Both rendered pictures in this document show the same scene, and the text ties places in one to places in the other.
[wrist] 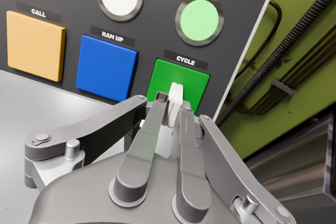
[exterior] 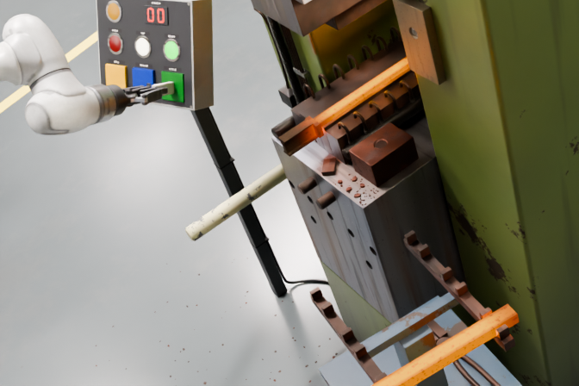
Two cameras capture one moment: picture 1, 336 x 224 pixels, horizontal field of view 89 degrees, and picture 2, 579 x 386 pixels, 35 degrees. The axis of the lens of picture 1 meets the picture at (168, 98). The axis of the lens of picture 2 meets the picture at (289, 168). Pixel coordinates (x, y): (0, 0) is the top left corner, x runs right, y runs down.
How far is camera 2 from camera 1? 2.22 m
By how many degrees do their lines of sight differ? 34
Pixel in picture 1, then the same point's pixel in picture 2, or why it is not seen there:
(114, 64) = (146, 78)
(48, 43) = (121, 75)
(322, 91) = (314, 69)
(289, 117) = not seen: hidden behind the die
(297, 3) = not seen: hidden behind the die
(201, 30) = (173, 53)
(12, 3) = (107, 60)
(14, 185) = (121, 301)
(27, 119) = (137, 220)
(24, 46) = (112, 78)
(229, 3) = (179, 40)
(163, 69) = (164, 76)
